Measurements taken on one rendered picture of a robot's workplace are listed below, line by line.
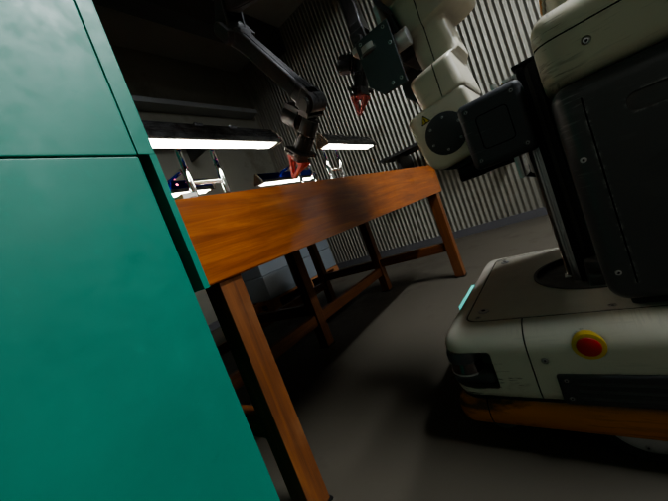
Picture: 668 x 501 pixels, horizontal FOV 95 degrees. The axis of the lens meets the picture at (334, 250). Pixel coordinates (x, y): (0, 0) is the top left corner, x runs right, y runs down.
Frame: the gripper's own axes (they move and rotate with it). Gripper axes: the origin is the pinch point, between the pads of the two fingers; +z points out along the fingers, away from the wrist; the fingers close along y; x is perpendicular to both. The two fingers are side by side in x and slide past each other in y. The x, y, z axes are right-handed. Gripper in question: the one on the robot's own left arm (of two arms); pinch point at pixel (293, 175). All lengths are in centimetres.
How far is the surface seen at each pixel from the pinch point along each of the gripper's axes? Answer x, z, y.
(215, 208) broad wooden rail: 13.0, -2.5, 42.7
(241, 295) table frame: 27, 11, 45
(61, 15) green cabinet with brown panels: -11, -28, 59
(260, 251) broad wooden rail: 22.5, 5.6, 35.4
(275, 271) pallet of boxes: -81, 165, -135
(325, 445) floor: 60, 56, 29
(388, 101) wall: -102, -17, -280
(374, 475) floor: 73, 40, 35
